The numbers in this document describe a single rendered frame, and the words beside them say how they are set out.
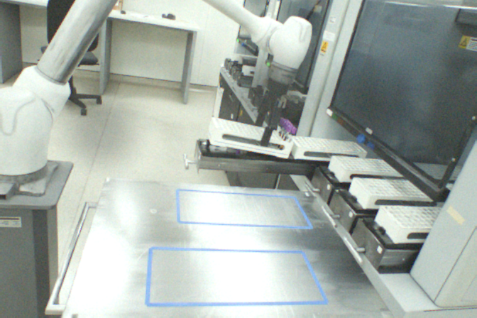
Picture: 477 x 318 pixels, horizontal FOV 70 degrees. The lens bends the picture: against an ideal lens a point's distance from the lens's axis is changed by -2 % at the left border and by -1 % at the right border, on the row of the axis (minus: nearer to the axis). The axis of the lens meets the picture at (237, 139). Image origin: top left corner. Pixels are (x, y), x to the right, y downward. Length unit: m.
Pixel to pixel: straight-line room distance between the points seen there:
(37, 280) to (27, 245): 0.15
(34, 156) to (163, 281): 0.58
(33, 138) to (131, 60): 3.70
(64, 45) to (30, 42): 3.70
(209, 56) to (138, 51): 0.91
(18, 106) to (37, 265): 0.52
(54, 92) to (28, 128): 0.20
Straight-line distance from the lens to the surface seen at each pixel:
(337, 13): 1.53
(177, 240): 0.79
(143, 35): 4.66
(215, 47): 4.73
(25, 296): 1.40
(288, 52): 1.15
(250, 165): 1.23
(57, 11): 3.38
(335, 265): 0.85
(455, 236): 0.96
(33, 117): 1.09
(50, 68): 1.24
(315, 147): 1.31
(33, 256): 1.28
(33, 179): 1.16
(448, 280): 1.00
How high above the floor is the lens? 1.33
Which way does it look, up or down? 23 degrees down
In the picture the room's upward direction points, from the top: 12 degrees clockwise
